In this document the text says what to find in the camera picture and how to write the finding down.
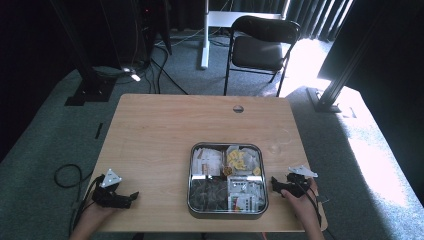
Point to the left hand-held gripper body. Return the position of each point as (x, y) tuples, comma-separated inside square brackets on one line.
[(108, 196)]

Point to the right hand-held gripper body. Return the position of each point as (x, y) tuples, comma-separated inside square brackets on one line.
[(296, 185)]

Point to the black computer tower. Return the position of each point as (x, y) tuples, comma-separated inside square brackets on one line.
[(150, 33)]

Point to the person's right hand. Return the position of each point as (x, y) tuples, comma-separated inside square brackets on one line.
[(300, 205)]

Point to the black metal stand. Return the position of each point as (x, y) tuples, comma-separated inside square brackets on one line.
[(90, 90), (333, 95)]

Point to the clear glass cup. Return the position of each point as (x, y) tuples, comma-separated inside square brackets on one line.
[(275, 149)]

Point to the pile of white sachets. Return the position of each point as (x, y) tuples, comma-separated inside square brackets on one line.
[(208, 161)]

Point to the small black floor strip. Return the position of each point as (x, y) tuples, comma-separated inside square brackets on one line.
[(99, 130)]

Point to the dark curtain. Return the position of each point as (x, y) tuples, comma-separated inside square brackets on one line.
[(313, 16)]

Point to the small golden round piece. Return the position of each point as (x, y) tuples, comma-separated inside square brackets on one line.
[(227, 170)]

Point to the pile of yellow-tagged tea bags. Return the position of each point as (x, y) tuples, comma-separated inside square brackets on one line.
[(241, 159)]

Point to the person's left hand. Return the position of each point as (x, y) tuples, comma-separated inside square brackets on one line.
[(96, 215)]

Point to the shiny power strip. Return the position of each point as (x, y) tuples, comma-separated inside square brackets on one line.
[(135, 77)]

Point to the square metal tray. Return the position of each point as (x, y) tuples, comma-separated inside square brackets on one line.
[(196, 213)]

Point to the pile of dark packets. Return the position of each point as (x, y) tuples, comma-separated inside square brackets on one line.
[(206, 195)]

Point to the pile of white printed packets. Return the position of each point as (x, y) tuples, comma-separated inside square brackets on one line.
[(245, 200)]

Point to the black folding chair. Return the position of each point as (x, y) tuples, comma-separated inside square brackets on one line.
[(256, 53)]

